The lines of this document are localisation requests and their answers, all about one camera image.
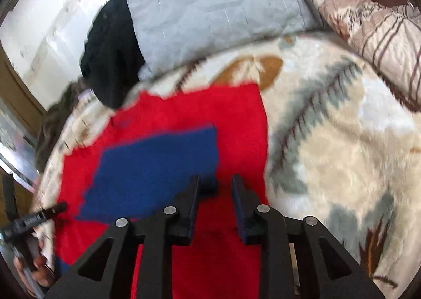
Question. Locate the floral beige quilt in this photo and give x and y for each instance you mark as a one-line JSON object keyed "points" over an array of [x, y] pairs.
{"points": [[386, 37]]}

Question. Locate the leaf-patterned cream fleece blanket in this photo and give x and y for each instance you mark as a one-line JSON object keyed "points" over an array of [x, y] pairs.
{"points": [[342, 146]]}

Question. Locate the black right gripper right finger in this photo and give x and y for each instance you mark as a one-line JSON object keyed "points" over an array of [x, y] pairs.
{"points": [[297, 254]]}

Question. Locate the red and blue garment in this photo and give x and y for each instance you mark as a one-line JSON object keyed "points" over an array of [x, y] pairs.
{"points": [[146, 155]]}

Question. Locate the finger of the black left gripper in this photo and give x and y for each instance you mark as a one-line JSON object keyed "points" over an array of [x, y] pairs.
{"points": [[54, 211]]}

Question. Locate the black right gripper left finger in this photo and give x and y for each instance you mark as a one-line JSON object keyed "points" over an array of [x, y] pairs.
{"points": [[133, 258]]}

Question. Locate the grey quilted pillow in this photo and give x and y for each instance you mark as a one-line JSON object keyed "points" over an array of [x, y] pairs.
{"points": [[173, 33]]}

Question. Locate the black cloth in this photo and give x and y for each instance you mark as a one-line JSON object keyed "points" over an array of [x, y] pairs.
{"points": [[112, 57]]}

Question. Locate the dark brown knitted cloth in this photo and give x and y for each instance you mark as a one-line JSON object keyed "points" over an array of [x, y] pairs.
{"points": [[55, 119]]}

